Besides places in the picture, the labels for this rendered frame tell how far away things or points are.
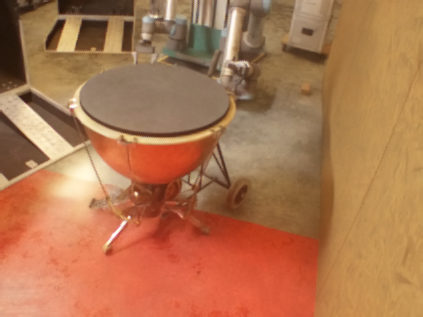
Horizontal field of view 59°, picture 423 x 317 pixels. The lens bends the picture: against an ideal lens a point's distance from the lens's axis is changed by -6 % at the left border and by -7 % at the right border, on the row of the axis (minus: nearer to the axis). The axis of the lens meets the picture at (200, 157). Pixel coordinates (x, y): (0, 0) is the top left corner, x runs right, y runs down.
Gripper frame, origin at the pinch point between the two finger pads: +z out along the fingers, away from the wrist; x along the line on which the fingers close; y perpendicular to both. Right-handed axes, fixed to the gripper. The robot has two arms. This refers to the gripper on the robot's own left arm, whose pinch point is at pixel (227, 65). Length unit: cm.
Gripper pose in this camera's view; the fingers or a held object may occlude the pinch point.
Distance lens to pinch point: 216.5
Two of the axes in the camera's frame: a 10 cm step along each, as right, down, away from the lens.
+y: 3.1, -9.0, -3.0
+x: 7.7, 4.3, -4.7
